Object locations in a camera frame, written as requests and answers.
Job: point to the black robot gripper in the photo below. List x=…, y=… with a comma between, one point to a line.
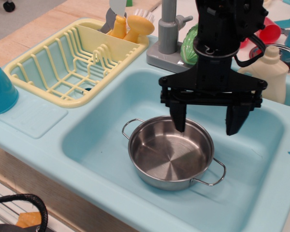
x=211, y=81

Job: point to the stainless steel pot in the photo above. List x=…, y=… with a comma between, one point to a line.
x=167, y=159

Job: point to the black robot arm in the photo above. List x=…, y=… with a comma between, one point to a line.
x=222, y=26

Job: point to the light blue toy sink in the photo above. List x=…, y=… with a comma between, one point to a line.
x=91, y=119

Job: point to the yellow dish drying rack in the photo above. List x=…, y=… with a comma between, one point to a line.
x=73, y=65

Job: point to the green plastic corn toy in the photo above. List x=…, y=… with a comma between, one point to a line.
x=187, y=52

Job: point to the grey toy faucet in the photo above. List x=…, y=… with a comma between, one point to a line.
x=165, y=53

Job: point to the cream detergent bottle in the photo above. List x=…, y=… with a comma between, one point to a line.
x=276, y=86

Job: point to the silver metal lid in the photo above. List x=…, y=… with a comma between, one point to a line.
x=275, y=60

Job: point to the red tipped plastic cup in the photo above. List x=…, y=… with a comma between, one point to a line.
x=271, y=32

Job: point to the yellow dish brush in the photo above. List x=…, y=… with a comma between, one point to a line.
x=139, y=23

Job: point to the teal plastic utensil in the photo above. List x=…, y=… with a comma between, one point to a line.
x=284, y=24

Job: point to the yellow plastic bottle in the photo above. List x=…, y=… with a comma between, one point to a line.
x=120, y=27

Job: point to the cream plastic toy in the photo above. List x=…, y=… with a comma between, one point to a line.
x=266, y=2

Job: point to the green block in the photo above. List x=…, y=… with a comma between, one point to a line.
x=129, y=3

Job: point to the grey white spatula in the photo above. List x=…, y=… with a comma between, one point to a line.
x=116, y=8

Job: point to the teal plastic bowl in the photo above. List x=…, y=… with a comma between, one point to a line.
x=8, y=93

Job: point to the orange tape piece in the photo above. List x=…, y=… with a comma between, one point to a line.
x=26, y=220

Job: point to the black caster wheel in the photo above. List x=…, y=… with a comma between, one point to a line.
x=9, y=6

